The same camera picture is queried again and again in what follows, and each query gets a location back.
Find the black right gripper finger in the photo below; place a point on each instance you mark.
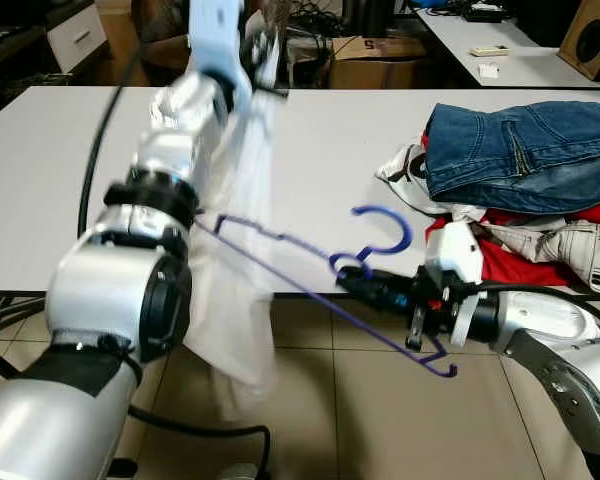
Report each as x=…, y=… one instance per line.
x=365, y=293
x=365, y=277

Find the thin white garment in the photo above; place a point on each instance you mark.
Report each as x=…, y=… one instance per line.
x=235, y=300

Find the blue denim jeans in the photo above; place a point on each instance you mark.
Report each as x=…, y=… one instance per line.
x=520, y=150

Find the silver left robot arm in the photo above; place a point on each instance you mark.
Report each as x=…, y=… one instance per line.
x=110, y=280

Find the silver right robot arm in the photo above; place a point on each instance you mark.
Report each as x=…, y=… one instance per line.
x=560, y=350

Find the red garment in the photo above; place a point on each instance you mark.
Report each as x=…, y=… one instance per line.
x=505, y=262

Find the brown chair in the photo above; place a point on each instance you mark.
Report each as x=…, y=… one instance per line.
x=165, y=35

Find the white printed garment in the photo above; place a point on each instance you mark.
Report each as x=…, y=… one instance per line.
x=400, y=170

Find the brown cardboard box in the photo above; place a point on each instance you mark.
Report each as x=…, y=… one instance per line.
x=380, y=62

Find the light grey denim jacket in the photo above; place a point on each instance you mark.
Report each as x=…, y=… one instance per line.
x=570, y=250

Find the white drawer cabinet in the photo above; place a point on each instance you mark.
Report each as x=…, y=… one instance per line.
x=77, y=38

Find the small white paper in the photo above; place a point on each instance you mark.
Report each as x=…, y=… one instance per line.
x=488, y=71

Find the black power strip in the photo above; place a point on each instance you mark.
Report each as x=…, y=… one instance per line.
x=485, y=14

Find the white remote control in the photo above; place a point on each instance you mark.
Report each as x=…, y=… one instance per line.
x=490, y=51

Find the wooden speaker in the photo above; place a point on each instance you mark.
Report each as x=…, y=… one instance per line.
x=590, y=40

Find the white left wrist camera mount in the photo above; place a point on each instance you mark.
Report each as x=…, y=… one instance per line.
x=218, y=40

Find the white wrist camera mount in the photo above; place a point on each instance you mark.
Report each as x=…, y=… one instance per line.
x=455, y=255
x=218, y=40

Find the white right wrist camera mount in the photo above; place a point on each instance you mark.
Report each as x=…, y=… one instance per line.
x=455, y=255

